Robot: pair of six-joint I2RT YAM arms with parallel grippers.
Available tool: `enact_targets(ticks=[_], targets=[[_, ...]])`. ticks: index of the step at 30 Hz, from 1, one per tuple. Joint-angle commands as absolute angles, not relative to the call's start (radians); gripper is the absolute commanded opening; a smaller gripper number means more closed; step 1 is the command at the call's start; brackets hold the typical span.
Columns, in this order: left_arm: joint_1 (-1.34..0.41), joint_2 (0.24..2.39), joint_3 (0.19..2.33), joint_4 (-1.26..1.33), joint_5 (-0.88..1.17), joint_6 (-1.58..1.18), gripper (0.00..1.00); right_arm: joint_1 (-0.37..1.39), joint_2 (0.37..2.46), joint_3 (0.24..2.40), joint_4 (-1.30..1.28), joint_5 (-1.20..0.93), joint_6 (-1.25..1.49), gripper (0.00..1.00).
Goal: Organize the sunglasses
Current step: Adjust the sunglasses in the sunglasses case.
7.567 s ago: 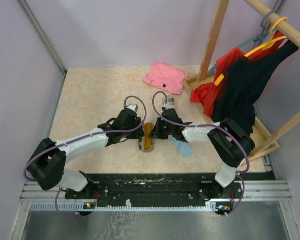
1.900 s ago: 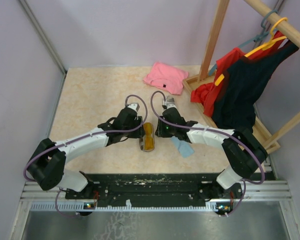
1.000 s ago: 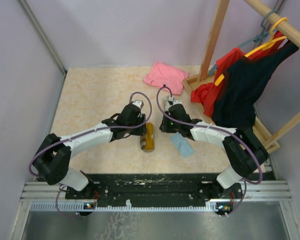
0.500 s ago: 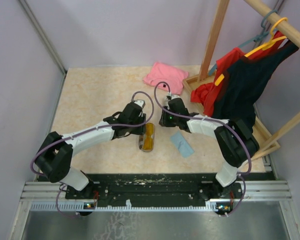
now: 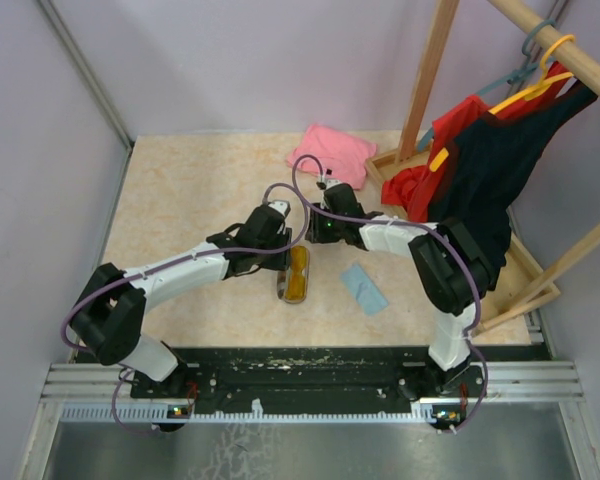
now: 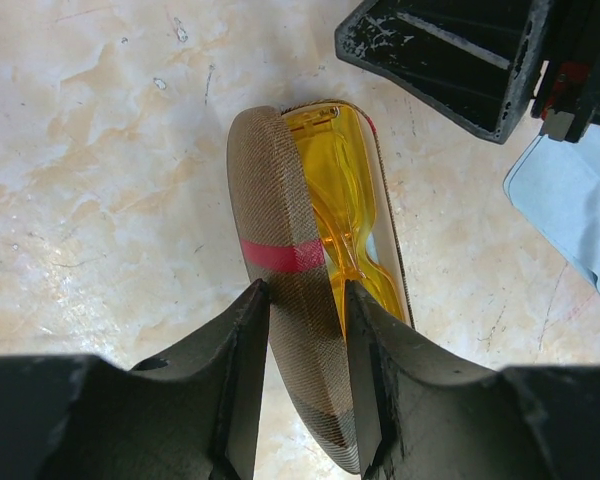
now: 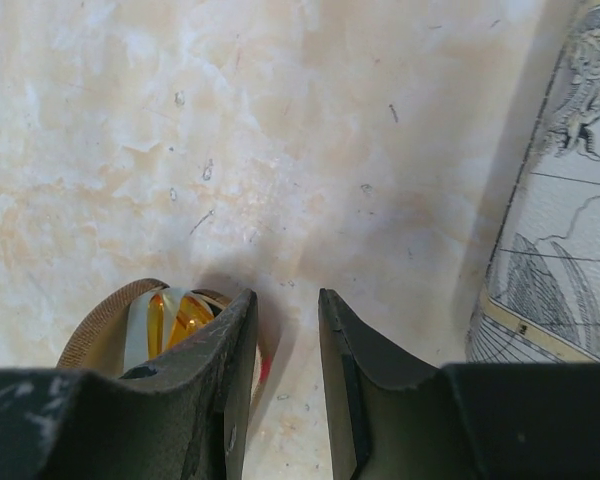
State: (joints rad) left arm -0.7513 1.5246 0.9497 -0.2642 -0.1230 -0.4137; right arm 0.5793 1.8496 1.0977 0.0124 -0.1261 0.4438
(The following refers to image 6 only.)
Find brown striped glasses case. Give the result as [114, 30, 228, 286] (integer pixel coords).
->
[226, 99, 416, 475]

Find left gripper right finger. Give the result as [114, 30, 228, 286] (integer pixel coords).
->
[345, 281, 600, 479]

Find light blue cloth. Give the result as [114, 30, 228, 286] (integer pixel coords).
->
[503, 126, 600, 294]

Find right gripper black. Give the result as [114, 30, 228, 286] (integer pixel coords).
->
[334, 0, 600, 144]

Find orange sunglasses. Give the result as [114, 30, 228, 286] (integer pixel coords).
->
[282, 100, 413, 325]

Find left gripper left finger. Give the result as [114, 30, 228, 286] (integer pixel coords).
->
[0, 280, 270, 479]

